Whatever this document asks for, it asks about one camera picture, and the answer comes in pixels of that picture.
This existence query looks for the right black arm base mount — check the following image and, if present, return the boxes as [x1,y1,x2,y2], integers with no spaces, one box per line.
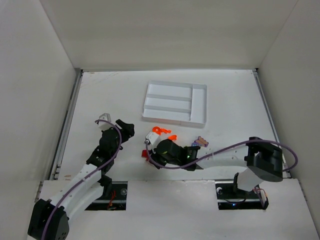
[215,181,269,211]

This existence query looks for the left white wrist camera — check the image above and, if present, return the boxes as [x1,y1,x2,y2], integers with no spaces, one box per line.
[97,113,112,131]

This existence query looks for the orange round lego disc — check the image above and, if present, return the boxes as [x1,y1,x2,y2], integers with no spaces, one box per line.
[152,126,162,135]

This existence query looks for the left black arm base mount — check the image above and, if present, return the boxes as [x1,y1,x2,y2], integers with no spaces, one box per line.
[85,181,128,211]

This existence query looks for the small orange lego pieces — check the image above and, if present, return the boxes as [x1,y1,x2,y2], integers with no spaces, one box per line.
[161,128,172,134]

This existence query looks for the white compartment sorting tray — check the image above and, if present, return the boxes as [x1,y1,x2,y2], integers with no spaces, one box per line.
[142,80,208,128]

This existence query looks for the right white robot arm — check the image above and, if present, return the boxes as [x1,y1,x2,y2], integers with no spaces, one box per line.
[144,136,283,192]

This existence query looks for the red curved lego brick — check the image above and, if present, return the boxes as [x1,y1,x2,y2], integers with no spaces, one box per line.
[141,149,148,159]

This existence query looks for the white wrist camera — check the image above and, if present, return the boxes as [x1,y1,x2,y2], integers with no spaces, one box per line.
[97,113,112,131]
[145,131,161,146]

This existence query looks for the purple paw print lego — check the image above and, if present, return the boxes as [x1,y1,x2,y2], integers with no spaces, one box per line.
[191,136,209,148]

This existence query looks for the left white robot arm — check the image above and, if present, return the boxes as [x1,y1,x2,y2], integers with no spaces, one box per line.
[27,119,135,240]

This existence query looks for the orange curved lego piece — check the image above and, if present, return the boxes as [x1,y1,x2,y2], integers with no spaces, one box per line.
[168,134,178,141]

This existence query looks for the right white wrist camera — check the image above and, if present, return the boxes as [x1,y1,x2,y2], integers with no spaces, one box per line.
[145,131,161,146]

